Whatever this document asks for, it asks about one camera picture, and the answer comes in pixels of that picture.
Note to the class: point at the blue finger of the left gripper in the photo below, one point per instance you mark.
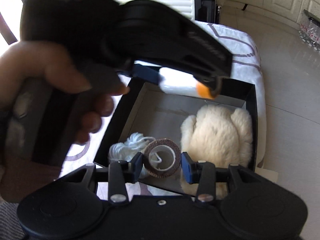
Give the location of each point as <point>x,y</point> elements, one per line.
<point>145,73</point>
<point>215,86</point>

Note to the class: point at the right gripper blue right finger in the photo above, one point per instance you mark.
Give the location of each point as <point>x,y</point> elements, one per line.
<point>203,174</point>

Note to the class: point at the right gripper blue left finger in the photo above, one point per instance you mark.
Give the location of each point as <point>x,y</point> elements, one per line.
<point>122,172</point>

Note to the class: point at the plastic film roll orange end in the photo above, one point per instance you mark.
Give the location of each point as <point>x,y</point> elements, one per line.
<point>181,83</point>

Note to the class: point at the white yarn bundle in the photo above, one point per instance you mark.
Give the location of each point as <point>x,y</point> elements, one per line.
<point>135,143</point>

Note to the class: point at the fluffy cream mitten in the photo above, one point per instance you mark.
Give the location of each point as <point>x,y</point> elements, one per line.
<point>218,135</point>

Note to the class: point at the brown bandage tape roll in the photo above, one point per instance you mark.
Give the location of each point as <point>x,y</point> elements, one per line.
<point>162,158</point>

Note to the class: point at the person's left hand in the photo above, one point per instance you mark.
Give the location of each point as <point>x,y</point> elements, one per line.
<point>51,62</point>

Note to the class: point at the black cardboard box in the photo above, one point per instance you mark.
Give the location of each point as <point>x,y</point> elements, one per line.
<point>147,110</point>

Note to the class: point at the pack of water bottles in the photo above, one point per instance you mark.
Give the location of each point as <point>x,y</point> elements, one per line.
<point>309,29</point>

